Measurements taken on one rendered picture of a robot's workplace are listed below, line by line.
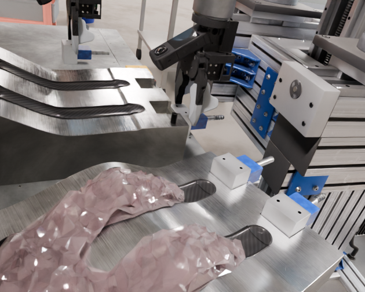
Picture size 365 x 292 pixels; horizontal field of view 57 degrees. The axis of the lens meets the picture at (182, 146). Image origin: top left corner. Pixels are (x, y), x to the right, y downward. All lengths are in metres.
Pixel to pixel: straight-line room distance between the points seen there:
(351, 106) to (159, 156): 0.34
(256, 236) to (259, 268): 0.06
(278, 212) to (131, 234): 0.20
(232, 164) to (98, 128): 0.22
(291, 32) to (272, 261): 0.81
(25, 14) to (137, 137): 3.01
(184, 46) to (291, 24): 0.55
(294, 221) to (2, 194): 0.42
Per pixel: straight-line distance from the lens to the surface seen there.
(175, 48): 0.63
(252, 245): 0.46
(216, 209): 0.48
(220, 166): 0.52
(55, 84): 0.70
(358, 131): 0.69
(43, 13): 3.44
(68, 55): 1.02
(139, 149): 0.57
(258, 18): 1.06
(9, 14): 3.54
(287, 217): 0.47
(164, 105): 0.66
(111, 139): 0.55
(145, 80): 0.75
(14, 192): 0.57
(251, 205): 0.50
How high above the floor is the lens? 1.17
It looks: 32 degrees down
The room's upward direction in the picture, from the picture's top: 11 degrees clockwise
